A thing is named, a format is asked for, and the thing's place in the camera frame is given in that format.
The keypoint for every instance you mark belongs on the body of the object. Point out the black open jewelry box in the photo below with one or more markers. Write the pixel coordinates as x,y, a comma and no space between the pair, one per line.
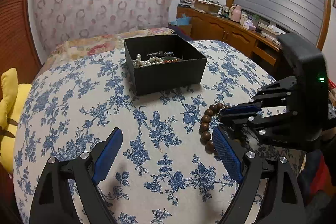
186,69

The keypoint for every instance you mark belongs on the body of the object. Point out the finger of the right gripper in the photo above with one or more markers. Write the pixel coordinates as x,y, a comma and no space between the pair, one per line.
236,124
241,109

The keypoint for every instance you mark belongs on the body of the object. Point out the cardboard box on cabinet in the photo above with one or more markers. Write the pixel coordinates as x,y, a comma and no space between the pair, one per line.
207,6

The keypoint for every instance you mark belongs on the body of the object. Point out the wooden cabinet desk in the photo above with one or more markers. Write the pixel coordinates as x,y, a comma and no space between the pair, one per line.
210,27

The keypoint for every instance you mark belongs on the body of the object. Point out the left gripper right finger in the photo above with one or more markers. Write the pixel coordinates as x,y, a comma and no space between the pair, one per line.
282,201

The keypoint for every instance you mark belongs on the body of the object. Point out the blue floral white quilt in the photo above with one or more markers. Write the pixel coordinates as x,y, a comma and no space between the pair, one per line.
162,173

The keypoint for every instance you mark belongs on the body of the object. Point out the floral beige bedspread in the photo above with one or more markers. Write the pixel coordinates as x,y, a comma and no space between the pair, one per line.
72,50

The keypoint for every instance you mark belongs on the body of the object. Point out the yellow plush toy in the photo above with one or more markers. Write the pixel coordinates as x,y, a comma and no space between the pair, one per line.
14,96

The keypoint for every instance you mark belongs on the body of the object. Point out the blue crystal hair comb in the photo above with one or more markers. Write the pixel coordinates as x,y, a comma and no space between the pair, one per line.
160,54

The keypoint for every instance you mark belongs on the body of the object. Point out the teal paper bag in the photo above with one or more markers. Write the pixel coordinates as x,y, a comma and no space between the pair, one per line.
183,21

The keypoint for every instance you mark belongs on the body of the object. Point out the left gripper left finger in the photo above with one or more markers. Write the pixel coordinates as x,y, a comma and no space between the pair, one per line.
52,201

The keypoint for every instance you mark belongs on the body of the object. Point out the pink thermos jug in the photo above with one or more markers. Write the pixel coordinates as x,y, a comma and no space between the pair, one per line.
235,13

